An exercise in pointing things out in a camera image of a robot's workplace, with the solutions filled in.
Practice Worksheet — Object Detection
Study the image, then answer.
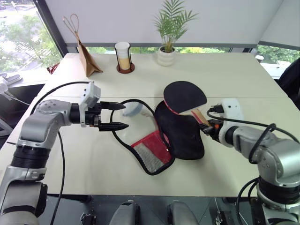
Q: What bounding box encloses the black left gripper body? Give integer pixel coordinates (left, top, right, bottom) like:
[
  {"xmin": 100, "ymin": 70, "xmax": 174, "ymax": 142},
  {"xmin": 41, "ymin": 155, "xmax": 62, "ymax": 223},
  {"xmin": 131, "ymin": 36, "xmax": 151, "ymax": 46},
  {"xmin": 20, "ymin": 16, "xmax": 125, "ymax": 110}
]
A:
[{"xmin": 85, "ymin": 102, "xmax": 103, "ymax": 128}]

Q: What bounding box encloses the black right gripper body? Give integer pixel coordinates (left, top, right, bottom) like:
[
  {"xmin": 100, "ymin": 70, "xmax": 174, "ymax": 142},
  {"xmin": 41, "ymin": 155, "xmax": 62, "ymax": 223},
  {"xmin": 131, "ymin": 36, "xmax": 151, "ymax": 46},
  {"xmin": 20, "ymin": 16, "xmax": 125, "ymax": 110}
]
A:
[{"xmin": 204, "ymin": 119, "xmax": 222, "ymax": 142}]

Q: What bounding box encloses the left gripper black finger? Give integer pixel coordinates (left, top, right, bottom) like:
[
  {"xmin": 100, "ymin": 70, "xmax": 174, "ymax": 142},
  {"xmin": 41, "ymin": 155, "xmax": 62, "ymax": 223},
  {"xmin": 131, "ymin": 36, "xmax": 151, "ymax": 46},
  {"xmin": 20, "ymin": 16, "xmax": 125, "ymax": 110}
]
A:
[
  {"xmin": 98, "ymin": 122, "xmax": 130, "ymax": 132},
  {"xmin": 100, "ymin": 101, "xmax": 128, "ymax": 111}
]

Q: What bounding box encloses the black paddle case red lining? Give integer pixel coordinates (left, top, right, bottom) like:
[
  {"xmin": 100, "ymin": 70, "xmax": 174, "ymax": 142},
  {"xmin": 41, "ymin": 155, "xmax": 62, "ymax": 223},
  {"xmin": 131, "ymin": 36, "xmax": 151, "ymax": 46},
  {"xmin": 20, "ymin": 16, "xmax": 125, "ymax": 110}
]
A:
[{"xmin": 110, "ymin": 99, "xmax": 205, "ymax": 176}]

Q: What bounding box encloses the black table tennis paddle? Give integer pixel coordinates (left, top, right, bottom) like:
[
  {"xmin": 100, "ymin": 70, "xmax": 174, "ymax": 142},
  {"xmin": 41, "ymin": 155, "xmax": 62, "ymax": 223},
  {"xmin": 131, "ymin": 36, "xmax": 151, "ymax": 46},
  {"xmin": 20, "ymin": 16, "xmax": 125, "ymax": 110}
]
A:
[{"xmin": 163, "ymin": 81, "xmax": 211, "ymax": 128}]

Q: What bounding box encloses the brown paper bag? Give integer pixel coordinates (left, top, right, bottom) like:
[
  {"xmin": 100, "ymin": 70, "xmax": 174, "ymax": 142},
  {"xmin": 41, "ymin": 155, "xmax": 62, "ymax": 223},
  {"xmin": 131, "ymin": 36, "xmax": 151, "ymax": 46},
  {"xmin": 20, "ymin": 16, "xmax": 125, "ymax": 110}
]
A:
[{"xmin": 62, "ymin": 13, "xmax": 104, "ymax": 78}]

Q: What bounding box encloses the red and black object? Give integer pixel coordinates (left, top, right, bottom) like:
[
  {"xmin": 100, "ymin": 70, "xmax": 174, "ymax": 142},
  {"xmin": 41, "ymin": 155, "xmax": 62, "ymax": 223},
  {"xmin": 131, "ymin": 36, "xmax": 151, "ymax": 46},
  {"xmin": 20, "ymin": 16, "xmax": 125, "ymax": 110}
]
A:
[{"xmin": 46, "ymin": 64, "xmax": 59, "ymax": 75}]

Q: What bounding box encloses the white ribbed plant pot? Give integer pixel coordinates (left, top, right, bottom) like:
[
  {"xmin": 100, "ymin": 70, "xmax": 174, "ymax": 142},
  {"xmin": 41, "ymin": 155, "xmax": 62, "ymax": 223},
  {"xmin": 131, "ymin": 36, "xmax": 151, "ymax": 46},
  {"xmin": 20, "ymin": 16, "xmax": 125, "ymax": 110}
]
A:
[{"xmin": 157, "ymin": 45, "xmax": 177, "ymax": 67}]

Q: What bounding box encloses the black side desk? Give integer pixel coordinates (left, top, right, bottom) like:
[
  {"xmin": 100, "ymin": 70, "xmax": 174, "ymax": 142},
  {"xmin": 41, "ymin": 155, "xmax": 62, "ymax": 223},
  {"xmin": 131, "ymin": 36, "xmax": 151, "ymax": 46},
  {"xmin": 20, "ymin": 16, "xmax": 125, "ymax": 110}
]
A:
[{"xmin": 0, "ymin": 83, "xmax": 46, "ymax": 143}]

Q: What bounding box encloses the grey rounded shape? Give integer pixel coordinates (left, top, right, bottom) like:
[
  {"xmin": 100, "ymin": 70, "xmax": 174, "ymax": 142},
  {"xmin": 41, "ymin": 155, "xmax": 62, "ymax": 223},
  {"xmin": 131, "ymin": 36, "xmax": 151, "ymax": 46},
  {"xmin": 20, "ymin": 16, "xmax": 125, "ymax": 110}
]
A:
[
  {"xmin": 166, "ymin": 201, "xmax": 200, "ymax": 225},
  {"xmin": 109, "ymin": 200, "xmax": 141, "ymax": 225}
]

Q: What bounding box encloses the black office chair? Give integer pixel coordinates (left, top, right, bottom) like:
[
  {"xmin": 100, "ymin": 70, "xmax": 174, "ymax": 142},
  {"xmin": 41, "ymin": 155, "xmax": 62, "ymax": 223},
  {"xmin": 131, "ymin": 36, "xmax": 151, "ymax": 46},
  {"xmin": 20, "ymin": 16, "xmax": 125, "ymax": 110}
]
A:
[{"xmin": 279, "ymin": 57, "xmax": 300, "ymax": 109}]

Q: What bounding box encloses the green palm plant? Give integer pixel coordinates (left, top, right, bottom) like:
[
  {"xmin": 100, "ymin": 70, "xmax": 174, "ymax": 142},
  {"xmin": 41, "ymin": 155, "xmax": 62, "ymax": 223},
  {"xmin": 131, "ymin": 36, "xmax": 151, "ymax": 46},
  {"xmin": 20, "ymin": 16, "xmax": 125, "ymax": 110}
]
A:
[{"xmin": 153, "ymin": 0, "xmax": 199, "ymax": 53}]

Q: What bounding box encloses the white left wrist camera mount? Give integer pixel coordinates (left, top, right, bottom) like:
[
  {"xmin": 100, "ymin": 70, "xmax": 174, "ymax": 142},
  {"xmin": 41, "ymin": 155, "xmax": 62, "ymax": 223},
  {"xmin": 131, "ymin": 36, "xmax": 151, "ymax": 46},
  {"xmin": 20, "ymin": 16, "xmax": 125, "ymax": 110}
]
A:
[{"xmin": 78, "ymin": 81, "xmax": 102, "ymax": 128}]

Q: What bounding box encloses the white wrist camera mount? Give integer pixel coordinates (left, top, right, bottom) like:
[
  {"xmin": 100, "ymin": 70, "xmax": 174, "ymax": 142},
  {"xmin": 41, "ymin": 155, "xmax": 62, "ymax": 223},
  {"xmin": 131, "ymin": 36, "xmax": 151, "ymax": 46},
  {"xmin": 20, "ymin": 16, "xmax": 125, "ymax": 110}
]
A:
[
  {"xmin": 215, "ymin": 98, "xmax": 244, "ymax": 147},
  {"xmin": 78, "ymin": 81, "xmax": 102, "ymax": 128}
]

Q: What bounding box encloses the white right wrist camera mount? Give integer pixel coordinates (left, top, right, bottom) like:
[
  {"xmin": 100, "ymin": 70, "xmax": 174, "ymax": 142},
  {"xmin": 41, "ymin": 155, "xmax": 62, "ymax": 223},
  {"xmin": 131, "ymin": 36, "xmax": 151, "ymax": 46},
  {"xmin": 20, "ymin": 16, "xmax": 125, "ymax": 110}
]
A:
[{"xmin": 215, "ymin": 98, "xmax": 244, "ymax": 147}]

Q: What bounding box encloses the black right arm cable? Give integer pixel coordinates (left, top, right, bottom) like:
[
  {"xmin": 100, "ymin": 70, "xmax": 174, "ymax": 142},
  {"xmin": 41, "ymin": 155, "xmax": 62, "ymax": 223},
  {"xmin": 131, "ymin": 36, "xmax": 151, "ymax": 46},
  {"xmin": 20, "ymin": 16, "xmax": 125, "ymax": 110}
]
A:
[{"xmin": 206, "ymin": 104, "xmax": 277, "ymax": 165}]

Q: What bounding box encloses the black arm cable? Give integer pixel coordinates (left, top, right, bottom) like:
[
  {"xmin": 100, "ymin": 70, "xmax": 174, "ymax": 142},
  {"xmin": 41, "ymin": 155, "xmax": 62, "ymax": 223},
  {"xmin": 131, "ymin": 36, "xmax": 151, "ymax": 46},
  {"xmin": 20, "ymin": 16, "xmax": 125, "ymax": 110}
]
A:
[
  {"xmin": 30, "ymin": 81, "xmax": 92, "ymax": 225},
  {"xmin": 206, "ymin": 104, "xmax": 277, "ymax": 165}
]

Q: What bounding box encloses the black wire cup holder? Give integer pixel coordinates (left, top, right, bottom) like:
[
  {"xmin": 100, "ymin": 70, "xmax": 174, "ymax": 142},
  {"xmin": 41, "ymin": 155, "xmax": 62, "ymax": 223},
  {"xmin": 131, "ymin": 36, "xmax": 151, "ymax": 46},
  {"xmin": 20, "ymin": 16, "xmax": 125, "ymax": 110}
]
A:
[{"xmin": 114, "ymin": 45, "xmax": 136, "ymax": 75}]

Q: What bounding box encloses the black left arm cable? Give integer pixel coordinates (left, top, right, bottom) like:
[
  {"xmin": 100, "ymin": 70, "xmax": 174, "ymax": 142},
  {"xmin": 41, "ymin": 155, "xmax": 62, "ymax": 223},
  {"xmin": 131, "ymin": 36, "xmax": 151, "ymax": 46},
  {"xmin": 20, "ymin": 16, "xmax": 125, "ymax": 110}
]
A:
[{"xmin": 30, "ymin": 81, "xmax": 92, "ymax": 225}]

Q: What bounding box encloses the black torso cable loop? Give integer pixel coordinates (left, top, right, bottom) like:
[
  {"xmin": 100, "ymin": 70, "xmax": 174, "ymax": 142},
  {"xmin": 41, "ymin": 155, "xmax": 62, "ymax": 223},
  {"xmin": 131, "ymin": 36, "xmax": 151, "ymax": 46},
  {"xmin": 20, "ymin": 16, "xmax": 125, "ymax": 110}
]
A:
[{"xmin": 236, "ymin": 177, "xmax": 261, "ymax": 221}]

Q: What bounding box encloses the black window frame post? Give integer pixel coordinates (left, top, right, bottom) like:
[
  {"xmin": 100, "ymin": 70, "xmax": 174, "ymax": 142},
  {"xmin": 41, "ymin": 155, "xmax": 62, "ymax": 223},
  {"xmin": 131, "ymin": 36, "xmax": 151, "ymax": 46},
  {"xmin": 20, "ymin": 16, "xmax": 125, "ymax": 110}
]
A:
[{"xmin": 32, "ymin": 0, "xmax": 69, "ymax": 58}]

